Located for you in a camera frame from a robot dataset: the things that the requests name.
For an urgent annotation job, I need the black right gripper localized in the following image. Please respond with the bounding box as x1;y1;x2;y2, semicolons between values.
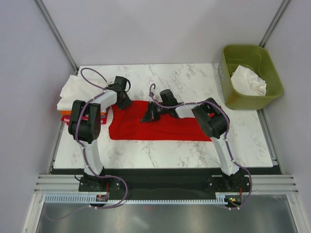
141;102;169;124

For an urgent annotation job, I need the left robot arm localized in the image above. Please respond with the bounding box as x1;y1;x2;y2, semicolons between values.
68;76;132;191

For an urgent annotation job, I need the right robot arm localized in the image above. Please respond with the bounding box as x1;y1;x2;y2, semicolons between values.
141;89;241;191

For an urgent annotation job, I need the white folded t shirt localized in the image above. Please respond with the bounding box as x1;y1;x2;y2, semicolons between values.
57;75;117;112

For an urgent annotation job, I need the white crumpled t shirt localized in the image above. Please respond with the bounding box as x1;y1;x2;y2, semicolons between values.
231;65;267;96

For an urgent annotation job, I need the green plastic bin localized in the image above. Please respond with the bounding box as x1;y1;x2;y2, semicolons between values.
218;44;284;110

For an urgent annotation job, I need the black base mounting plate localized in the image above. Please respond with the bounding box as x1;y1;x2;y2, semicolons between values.
52;168;251;200

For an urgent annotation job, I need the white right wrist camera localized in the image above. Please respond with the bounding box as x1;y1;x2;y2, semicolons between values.
153;95;162;102

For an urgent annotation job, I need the left aluminium frame post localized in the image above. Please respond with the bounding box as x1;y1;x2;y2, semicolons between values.
34;0;79;74

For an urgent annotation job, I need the aluminium frame post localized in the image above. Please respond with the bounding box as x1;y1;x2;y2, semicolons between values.
34;0;79;74
259;0;292;48

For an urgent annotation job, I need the white slotted cable duct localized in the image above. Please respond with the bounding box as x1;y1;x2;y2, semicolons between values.
45;191;243;204

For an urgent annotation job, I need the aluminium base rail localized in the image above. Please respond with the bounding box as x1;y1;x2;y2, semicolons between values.
35;175;298;195

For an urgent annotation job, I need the right aluminium frame post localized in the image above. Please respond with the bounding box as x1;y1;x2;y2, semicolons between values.
259;0;292;48

